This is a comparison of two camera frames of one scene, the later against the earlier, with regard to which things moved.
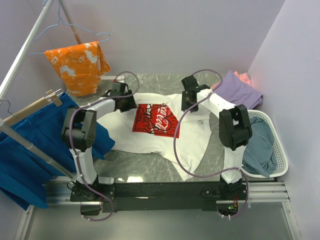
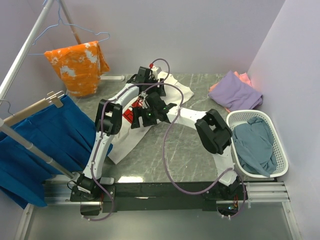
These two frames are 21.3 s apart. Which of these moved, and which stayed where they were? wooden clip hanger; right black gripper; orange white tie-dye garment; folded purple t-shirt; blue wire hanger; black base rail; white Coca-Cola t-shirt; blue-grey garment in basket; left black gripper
Moved: white Coca-Cola t-shirt; right black gripper; left black gripper
Stayed: blue-grey garment in basket; orange white tie-dye garment; folded purple t-shirt; wooden clip hanger; black base rail; blue wire hanger
